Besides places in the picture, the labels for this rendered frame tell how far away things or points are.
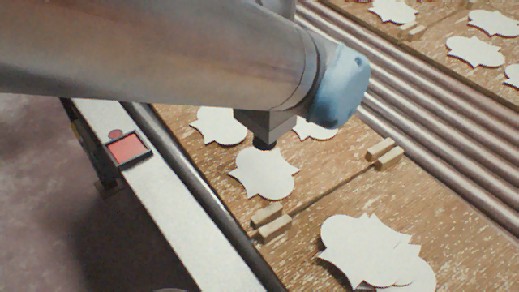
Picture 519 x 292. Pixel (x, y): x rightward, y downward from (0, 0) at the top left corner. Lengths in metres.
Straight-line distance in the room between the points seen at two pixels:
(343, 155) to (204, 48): 0.61
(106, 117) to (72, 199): 1.13
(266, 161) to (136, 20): 0.60
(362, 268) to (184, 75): 0.49
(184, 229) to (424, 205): 0.42
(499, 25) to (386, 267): 0.84
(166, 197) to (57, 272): 1.15
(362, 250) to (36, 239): 1.57
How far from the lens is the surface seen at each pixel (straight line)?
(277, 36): 0.27
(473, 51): 1.15
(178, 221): 0.72
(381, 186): 0.76
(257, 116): 0.59
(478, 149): 0.92
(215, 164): 0.76
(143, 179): 0.79
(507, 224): 0.83
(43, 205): 2.08
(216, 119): 0.84
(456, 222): 0.76
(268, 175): 0.73
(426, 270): 0.68
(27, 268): 1.93
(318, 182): 0.74
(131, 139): 0.85
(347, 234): 0.66
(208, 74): 0.21
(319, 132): 0.81
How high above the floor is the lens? 1.52
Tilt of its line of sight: 48 degrees down
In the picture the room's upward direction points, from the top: straight up
